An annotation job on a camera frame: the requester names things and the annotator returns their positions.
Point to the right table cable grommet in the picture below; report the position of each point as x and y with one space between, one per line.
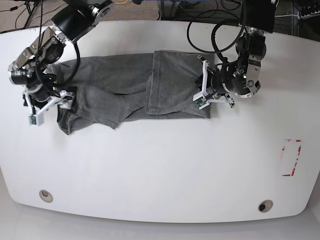
265 206

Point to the table cable grommet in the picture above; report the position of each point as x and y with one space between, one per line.
265 206
46 196

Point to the grey t-shirt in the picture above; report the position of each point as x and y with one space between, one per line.
114 89

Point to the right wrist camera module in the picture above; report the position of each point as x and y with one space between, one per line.
36 120

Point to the left table cable grommet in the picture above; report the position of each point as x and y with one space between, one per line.
46 196

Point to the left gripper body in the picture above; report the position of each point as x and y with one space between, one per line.
208 88

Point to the black tripod stand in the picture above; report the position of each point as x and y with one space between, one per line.
31 6

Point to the white power strip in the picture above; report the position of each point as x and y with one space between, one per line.
309 12

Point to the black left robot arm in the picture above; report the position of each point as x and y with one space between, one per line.
239 70

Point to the red tape rectangle marking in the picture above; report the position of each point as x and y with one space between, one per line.
289 157

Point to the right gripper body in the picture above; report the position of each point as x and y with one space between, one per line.
38 100

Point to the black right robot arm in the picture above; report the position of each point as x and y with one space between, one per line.
70 24

